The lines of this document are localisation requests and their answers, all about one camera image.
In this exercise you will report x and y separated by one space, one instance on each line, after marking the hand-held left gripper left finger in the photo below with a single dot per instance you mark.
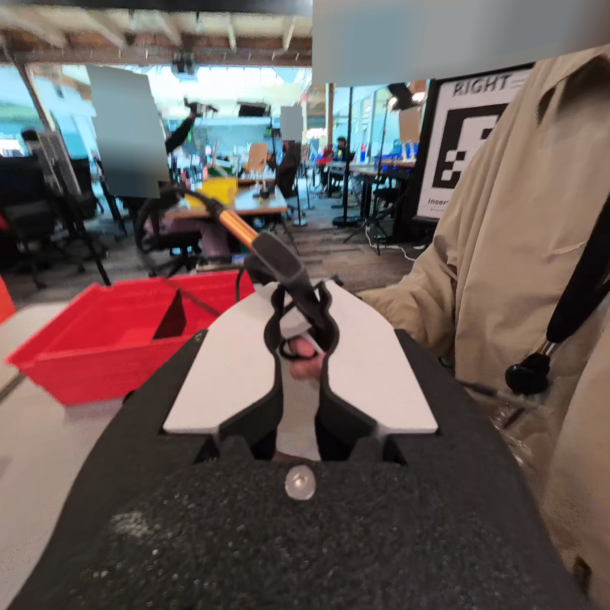
224 376

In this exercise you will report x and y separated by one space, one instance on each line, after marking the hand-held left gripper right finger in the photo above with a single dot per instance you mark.
376 376

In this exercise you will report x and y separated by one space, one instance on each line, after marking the slim grey USB hub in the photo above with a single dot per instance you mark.
281 262

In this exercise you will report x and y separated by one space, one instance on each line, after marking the red plastic bin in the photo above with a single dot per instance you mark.
95 357

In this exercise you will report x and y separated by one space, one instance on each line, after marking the person's right forearm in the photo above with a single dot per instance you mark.
419 295

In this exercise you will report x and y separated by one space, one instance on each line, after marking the grey desk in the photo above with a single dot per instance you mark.
38 452

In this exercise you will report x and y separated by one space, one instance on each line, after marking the person's right hand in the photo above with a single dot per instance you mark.
307 369

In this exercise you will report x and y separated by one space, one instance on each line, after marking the black bin divider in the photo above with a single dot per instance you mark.
171 321

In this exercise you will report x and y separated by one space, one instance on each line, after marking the distant work table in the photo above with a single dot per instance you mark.
257 202

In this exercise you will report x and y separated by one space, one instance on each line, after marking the yellow plastic bin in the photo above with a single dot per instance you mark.
214 190

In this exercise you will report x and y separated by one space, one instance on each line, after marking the black office chair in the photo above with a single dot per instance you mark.
38 214

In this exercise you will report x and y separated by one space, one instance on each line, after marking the black white printed tag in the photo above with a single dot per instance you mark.
457 119

